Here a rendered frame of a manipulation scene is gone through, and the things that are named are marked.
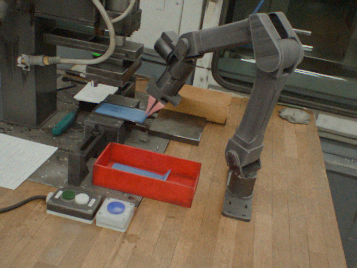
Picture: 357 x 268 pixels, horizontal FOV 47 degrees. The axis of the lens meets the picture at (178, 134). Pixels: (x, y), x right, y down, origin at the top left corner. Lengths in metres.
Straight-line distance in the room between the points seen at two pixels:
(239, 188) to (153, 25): 0.94
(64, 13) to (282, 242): 0.77
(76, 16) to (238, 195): 0.61
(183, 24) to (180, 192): 0.91
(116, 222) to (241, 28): 0.50
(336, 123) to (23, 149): 1.18
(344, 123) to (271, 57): 0.93
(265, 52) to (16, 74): 0.70
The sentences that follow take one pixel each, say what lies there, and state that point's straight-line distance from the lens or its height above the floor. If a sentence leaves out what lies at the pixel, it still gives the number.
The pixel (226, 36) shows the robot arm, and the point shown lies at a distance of 0.97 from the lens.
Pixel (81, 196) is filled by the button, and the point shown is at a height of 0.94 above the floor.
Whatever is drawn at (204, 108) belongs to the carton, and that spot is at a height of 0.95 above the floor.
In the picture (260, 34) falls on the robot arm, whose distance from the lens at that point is 0.89.
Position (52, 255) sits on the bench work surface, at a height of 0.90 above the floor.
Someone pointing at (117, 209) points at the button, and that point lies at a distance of 0.92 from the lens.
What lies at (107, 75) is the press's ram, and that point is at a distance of 1.07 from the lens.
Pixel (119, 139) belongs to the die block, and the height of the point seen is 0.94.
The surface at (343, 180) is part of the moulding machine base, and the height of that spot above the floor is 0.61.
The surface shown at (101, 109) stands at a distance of 1.21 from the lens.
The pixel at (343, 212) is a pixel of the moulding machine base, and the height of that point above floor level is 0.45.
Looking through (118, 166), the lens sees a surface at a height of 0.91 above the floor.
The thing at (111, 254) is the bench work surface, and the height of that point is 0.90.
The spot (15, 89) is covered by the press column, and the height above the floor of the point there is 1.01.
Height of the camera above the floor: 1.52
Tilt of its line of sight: 28 degrees down
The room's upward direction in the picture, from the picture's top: 9 degrees clockwise
